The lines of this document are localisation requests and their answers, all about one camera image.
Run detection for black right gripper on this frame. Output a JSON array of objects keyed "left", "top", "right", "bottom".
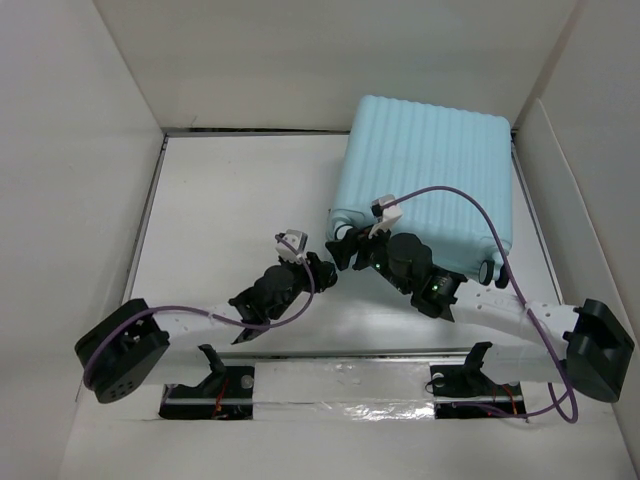
[{"left": 327, "top": 217, "right": 412, "bottom": 294}]

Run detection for light blue hard-shell suitcase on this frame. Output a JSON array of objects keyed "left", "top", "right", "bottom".
[{"left": 326, "top": 95, "right": 513, "bottom": 282}]

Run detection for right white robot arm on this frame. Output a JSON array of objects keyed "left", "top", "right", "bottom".
[{"left": 326, "top": 228, "right": 635, "bottom": 403}]

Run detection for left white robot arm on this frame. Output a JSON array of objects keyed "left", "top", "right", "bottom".
[{"left": 74, "top": 252, "right": 338, "bottom": 404}]

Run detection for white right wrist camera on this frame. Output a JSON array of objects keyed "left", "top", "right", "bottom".
[{"left": 368, "top": 194, "right": 403, "bottom": 238}]

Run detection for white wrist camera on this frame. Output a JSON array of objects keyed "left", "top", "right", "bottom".
[
  {"left": 368, "top": 194, "right": 403, "bottom": 238},
  {"left": 275, "top": 229, "right": 308, "bottom": 264}
]

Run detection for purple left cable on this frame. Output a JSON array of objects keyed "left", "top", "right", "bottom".
[{"left": 82, "top": 233, "right": 316, "bottom": 391}]

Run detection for purple cable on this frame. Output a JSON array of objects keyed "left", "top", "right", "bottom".
[
  {"left": 82, "top": 233, "right": 316, "bottom": 391},
  {"left": 389, "top": 185, "right": 581, "bottom": 424}
]

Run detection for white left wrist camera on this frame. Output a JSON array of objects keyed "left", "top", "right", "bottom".
[{"left": 275, "top": 229, "right": 308, "bottom": 264}]

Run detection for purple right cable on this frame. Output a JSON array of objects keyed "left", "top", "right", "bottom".
[{"left": 389, "top": 185, "right": 581, "bottom": 424}]

